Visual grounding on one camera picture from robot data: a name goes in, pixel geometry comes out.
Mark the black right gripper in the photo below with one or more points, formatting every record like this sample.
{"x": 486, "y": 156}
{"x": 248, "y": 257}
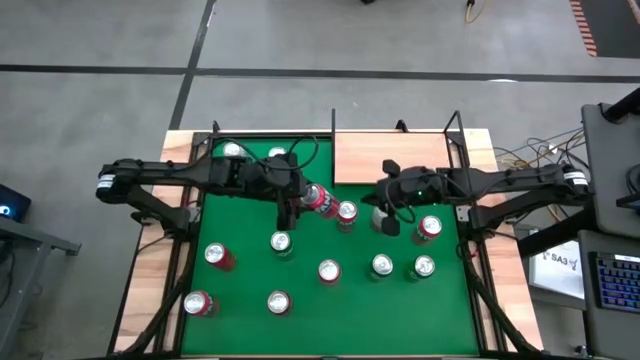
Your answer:
{"x": 415, "y": 189}

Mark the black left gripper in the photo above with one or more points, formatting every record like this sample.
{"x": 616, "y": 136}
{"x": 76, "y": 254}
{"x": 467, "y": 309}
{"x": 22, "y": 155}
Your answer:
{"x": 270, "y": 175}

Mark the red Fanta can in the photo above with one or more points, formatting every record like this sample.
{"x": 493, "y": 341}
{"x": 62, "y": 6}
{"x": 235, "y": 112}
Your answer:
{"x": 427, "y": 227}
{"x": 346, "y": 216}
{"x": 325, "y": 204}
{"x": 276, "y": 151}

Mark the green soda can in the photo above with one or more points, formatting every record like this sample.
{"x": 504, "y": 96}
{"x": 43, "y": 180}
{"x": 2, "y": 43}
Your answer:
{"x": 424, "y": 266}
{"x": 382, "y": 265}
{"x": 281, "y": 242}

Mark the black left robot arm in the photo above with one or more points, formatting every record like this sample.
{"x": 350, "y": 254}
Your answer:
{"x": 150, "y": 172}

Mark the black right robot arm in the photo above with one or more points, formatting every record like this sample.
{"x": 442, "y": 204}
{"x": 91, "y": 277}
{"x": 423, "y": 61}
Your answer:
{"x": 500, "y": 180}

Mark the black table clamp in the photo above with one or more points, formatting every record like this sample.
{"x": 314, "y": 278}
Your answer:
{"x": 400, "y": 126}
{"x": 215, "y": 127}

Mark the silver and red can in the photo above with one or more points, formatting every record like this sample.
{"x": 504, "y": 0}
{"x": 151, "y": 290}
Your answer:
{"x": 232, "y": 149}

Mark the green table mat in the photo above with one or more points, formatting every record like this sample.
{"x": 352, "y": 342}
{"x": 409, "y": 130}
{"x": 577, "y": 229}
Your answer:
{"x": 350, "y": 320}

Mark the black support beam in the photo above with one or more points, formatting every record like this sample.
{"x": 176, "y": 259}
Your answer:
{"x": 550, "y": 235}

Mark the white SA3 sign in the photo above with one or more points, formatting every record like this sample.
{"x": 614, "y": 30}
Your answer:
{"x": 555, "y": 272}

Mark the black desk accessory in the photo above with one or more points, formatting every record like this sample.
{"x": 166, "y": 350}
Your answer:
{"x": 631, "y": 200}

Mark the backlit black keyboard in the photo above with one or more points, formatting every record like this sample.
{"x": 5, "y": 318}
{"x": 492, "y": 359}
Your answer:
{"x": 620, "y": 282}

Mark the grey side table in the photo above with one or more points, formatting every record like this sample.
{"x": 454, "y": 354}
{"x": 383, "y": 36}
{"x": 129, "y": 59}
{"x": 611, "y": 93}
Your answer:
{"x": 45, "y": 239}

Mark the black monitor pole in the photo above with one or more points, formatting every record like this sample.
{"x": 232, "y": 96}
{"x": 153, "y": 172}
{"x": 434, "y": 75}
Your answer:
{"x": 625, "y": 106}

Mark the grey keyboard desk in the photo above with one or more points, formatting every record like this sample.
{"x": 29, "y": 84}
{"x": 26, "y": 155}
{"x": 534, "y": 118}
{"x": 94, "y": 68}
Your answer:
{"x": 615, "y": 335}

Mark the black device with blue light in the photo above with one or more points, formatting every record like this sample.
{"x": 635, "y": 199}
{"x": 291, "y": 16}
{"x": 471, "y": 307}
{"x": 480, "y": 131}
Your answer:
{"x": 17, "y": 200}

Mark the black mat with orange stripes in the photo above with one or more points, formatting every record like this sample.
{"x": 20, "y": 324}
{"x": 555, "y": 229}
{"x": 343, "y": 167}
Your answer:
{"x": 617, "y": 30}

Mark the wooden shelf with black frame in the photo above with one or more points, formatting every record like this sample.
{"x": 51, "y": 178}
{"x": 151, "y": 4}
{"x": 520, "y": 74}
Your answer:
{"x": 360, "y": 160}

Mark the black metal rig frame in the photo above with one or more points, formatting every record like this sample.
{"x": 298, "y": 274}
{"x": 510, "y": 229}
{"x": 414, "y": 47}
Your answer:
{"x": 324, "y": 135}

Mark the grey metal bracket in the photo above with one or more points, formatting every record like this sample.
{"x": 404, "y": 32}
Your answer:
{"x": 463, "y": 214}

